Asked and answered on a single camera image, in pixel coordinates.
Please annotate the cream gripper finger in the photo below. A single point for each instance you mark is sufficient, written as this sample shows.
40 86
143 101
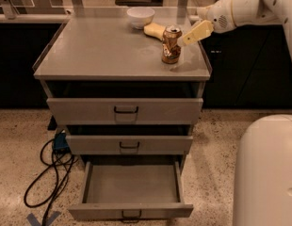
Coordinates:
199 31

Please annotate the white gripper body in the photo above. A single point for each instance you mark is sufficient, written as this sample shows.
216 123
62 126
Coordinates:
218 16

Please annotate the orange soda can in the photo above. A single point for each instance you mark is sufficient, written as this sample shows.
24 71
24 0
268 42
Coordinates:
171 50

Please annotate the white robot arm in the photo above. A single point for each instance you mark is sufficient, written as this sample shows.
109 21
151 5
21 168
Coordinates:
263 169

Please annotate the grey drawer cabinet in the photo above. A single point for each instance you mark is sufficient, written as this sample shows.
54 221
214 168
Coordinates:
84 51

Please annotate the top grey drawer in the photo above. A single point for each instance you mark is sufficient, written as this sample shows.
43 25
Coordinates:
120 102

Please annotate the grey drawer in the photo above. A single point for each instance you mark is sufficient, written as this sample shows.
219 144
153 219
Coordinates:
145 190
129 139
120 102

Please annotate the middle grey drawer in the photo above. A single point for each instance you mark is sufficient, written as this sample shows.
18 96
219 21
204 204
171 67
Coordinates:
129 139

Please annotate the bottom grey drawer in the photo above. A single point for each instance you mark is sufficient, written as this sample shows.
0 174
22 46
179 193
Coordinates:
145 190

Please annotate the yellow sponge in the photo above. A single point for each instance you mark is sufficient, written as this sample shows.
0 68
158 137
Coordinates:
154 30

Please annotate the white bowl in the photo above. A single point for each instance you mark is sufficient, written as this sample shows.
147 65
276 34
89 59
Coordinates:
138 17

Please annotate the blue power box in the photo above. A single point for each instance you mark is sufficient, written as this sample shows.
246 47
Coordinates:
60 144

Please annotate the white counter rail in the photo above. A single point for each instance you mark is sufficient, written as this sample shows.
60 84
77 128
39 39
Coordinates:
64 19

